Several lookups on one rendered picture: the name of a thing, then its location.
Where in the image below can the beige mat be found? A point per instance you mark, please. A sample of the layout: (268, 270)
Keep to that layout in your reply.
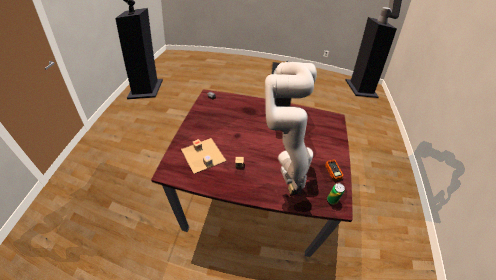
(195, 158)

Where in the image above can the green drink can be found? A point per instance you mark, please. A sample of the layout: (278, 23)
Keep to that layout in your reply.
(336, 193)

